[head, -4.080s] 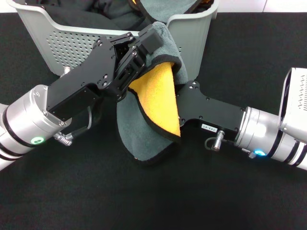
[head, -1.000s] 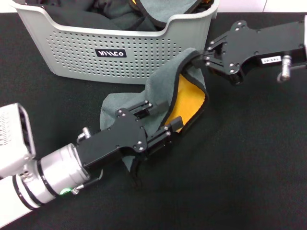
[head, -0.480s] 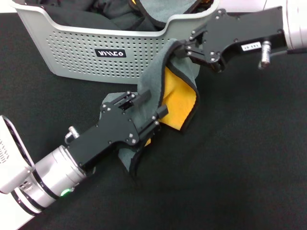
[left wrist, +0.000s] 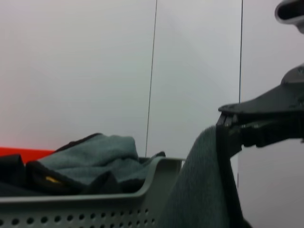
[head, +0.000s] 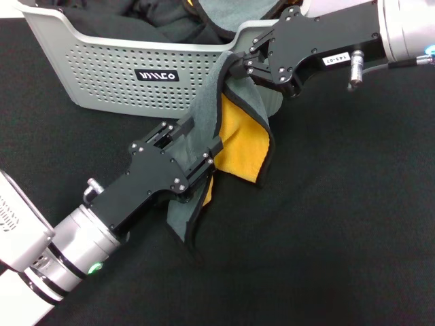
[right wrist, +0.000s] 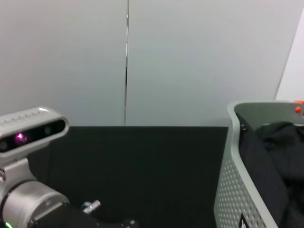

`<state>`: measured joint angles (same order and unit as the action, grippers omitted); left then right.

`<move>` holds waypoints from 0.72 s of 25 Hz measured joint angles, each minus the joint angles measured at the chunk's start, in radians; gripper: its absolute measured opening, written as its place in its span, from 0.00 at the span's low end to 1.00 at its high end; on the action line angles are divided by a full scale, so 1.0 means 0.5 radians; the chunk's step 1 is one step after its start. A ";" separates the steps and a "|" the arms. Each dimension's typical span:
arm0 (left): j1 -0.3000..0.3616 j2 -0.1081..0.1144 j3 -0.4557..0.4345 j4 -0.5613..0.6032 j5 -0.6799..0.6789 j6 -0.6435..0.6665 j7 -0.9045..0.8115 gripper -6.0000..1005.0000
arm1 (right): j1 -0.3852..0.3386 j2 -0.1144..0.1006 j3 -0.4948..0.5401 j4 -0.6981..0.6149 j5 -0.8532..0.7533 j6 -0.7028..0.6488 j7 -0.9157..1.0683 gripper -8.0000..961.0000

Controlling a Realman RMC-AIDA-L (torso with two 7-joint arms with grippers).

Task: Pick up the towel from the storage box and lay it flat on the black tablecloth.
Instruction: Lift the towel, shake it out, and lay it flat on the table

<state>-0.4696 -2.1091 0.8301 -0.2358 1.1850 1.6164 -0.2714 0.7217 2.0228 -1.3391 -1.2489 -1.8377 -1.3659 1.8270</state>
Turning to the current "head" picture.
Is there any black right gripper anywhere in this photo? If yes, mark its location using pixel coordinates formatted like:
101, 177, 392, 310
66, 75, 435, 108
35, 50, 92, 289
232, 5, 389, 100

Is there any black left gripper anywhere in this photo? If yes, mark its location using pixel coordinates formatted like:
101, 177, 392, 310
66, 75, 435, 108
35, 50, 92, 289
89, 115, 224, 238

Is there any grey and yellow towel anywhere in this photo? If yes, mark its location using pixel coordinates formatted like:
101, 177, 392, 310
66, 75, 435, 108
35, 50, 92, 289
165, 50, 276, 266

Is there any grey towel with black trim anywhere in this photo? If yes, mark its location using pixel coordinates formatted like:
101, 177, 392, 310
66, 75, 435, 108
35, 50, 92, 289
183, 0, 303, 39

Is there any grey perforated storage box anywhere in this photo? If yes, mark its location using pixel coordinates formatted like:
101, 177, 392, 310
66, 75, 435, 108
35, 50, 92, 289
15, 0, 309, 120

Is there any black tablecloth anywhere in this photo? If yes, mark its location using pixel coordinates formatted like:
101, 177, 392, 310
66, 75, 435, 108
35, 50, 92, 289
0, 16, 435, 326

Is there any dark charcoal cloth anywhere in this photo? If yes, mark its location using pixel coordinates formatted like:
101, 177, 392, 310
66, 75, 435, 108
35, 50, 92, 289
130, 0, 224, 44

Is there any black cloth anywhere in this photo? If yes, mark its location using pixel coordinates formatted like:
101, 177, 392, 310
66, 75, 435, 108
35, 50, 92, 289
57, 0, 177, 43

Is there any right arm cable with plug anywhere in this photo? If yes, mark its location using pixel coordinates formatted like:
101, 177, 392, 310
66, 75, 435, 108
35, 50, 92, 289
346, 47, 435, 93

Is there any arm cable with plug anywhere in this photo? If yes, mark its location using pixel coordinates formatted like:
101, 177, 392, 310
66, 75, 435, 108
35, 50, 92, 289
83, 177, 103, 204
346, 47, 435, 93

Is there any left arm cable with plug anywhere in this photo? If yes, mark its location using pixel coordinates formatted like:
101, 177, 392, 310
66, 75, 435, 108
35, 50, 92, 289
83, 177, 103, 204

